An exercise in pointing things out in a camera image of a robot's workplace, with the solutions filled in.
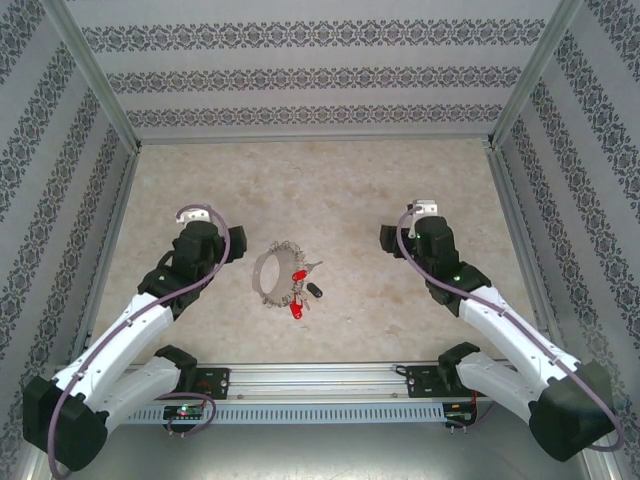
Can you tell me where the metal key organiser with rings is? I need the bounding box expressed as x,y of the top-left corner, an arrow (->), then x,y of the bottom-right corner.
251,240 -> 314,311

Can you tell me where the slotted grey cable duct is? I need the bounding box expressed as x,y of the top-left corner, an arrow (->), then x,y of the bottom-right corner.
117,401 -> 447,425

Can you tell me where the grey metal sheet panel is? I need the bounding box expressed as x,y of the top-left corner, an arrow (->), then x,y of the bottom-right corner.
64,422 -> 609,480

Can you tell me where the small circuit board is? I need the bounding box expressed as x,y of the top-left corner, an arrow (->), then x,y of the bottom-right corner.
163,404 -> 206,419
443,402 -> 479,427

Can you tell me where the aluminium frame post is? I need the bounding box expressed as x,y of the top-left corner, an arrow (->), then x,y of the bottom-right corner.
24,444 -> 59,480
38,0 -> 144,151
582,449 -> 630,480
487,0 -> 586,150

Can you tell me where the aluminium table side rail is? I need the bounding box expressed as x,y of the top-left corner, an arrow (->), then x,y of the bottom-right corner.
487,146 -> 554,334
74,148 -> 144,351

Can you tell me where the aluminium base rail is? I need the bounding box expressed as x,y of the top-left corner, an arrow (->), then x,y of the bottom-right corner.
197,362 -> 501,402

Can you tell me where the thin purple base cable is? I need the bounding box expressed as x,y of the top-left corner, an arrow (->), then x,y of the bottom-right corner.
167,397 -> 217,440
468,397 -> 499,431

